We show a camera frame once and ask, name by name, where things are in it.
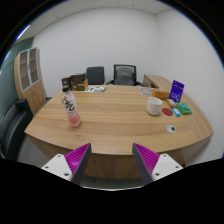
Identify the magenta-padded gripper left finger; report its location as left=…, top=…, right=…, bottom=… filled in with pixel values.
left=40, top=142, right=92, bottom=185

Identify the black mesh office chair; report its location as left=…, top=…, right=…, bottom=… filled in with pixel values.
left=105, top=64, right=144, bottom=87

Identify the small dark brown box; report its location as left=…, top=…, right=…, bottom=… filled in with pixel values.
left=60, top=76, right=72, bottom=90

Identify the black leather armchair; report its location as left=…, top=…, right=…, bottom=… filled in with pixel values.
left=0, top=98, right=34, bottom=162

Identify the white and green leaflet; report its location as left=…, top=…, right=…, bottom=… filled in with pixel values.
left=84, top=85, right=107, bottom=93

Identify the pink drink bottle black cap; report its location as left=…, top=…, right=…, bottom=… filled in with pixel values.
left=60, top=86, right=83, bottom=128

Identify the dark padded office chair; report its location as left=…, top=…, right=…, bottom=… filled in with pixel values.
left=85, top=66, right=106, bottom=86

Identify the flat round red coaster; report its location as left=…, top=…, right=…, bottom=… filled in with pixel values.
left=161, top=107, right=174, bottom=117

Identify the wooden side desk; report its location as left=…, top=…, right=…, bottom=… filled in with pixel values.
left=142, top=73, right=174, bottom=93

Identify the small blue packet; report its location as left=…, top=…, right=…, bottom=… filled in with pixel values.
left=171, top=107, right=182, bottom=118

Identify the wooden cabinet with glass doors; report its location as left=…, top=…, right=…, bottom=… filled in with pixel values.
left=13, top=47, right=47, bottom=114

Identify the tan cardboard box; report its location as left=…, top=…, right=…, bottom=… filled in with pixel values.
left=76, top=79, right=89, bottom=92

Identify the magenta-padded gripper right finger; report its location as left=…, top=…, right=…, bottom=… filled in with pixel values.
left=132, top=142, right=184, bottom=185

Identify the white cup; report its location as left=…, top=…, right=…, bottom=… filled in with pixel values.
left=146, top=96, right=164, bottom=117

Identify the green packet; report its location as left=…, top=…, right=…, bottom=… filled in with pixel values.
left=175, top=101, right=193, bottom=116

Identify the purple pouch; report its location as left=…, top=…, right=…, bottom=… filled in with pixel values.
left=168, top=79, right=185, bottom=103

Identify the round grey printed sheet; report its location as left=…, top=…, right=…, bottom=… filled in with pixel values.
left=139, top=87, right=155, bottom=96

